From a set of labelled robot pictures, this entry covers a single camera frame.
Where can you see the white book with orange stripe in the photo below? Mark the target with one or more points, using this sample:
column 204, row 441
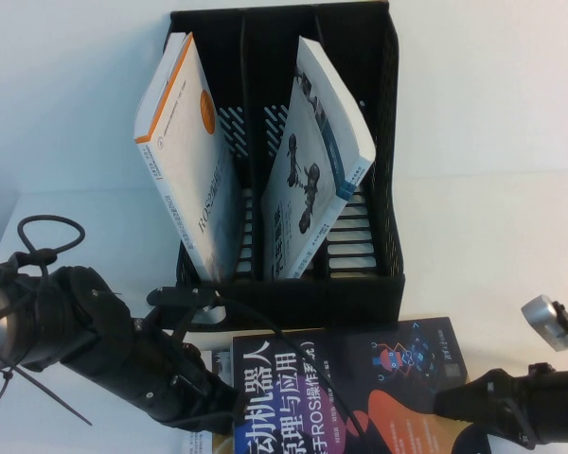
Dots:
column 184, row 142

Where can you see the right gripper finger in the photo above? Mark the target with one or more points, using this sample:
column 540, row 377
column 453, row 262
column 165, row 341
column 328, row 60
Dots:
column 473, row 404

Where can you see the white book with grey photo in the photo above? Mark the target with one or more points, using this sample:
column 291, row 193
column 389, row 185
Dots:
column 220, row 361

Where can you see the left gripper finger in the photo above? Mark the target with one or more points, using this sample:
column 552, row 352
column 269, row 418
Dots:
column 222, row 390
column 213, row 418

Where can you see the black plastic file rack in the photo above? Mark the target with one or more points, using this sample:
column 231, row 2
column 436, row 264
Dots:
column 360, row 302

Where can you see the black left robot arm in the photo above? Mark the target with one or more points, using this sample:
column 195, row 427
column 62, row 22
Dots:
column 76, row 307

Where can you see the black zip tie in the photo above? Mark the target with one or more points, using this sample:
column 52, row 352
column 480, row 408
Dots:
column 8, row 377

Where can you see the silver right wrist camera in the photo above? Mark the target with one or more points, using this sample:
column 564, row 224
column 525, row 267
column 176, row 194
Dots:
column 544, row 321

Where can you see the dark blue colourful book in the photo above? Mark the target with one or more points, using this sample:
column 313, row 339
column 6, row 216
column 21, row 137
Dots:
column 274, row 402

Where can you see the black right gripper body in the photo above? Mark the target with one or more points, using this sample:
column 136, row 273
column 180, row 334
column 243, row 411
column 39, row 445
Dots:
column 539, row 406

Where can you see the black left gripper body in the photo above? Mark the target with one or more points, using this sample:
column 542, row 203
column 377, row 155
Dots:
column 161, row 373

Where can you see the white book with black robots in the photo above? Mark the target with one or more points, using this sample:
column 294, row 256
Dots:
column 307, row 142

